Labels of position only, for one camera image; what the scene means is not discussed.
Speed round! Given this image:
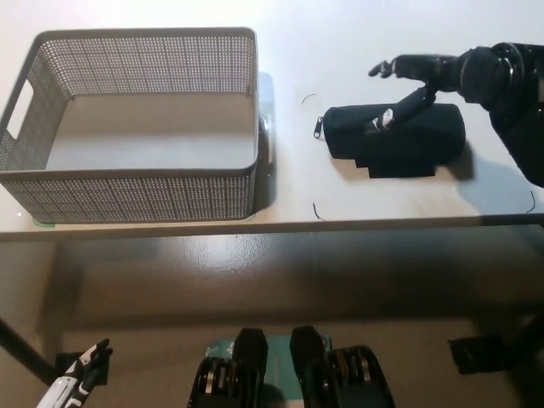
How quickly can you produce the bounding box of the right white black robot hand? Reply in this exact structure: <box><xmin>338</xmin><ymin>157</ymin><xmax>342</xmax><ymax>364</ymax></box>
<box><xmin>364</xmin><ymin>52</ymin><xmax>465</xmax><ymax>136</ymax></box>

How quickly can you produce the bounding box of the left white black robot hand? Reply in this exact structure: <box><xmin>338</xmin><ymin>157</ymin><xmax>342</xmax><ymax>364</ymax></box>
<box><xmin>37</xmin><ymin>338</ymin><xmax>114</xmax><ymax>408</ymax></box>

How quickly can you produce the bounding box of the black fabric pencil case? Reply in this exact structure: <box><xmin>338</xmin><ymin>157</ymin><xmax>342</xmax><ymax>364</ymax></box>
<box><xmin>314</xmin><ymin>103</ymin><xmax>468</xmax><ymax>170</ymax></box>

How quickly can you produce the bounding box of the black metal table leg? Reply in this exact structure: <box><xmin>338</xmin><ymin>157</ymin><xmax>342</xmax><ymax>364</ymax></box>
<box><xmin>505</xmin><ymin>314</ymin><xmax>544</xmax><ymax>362</ymax></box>
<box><xmin>0</xmin><ymin>316</ymin><xmax>59</xmax><ymax>383</ymax></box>

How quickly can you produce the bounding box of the black tape patch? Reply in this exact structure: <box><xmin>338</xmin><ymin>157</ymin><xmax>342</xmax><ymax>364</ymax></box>
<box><xmin>354</xmin><ymin>159</ymin><xmax>437</xmax><ymax>180</ymax></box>

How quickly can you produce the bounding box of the black ribbed robot body block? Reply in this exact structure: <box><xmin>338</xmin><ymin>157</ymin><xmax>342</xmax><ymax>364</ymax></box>
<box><xmin>189</xmin><ymin>326</ymin><xmax>271</xmax><ymax>408</ymax></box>
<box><xmin>290</xmin><ymin>326</ymin><xmax>394</xmax><ymax>408</ymax></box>

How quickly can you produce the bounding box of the grey perforated plastic basket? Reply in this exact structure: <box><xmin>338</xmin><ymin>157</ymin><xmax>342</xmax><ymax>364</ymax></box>
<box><xmin>0</xmin><ymin>27</ymin><xmax>261</xmax><ymax>224</ymax></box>

